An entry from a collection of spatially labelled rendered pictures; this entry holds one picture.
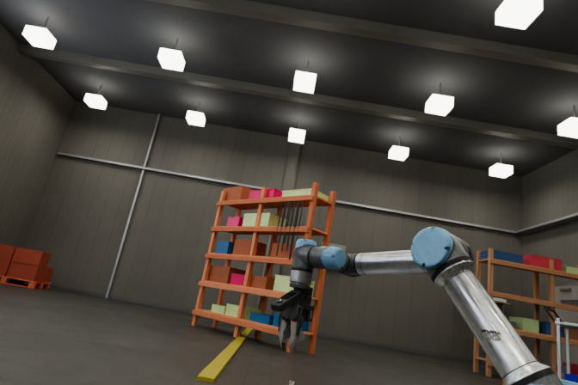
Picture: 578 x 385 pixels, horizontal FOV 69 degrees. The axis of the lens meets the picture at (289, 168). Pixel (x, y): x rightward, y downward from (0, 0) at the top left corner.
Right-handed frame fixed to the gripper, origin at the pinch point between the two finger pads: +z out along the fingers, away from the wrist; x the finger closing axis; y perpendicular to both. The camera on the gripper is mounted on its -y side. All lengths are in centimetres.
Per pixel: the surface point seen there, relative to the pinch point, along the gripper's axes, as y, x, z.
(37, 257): 213, 1003, -24
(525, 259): 833, 156, -181
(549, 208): 1113, 175, -368
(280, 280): 356, 357, -48
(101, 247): 382, 1083, -80
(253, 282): 361, 423, -41
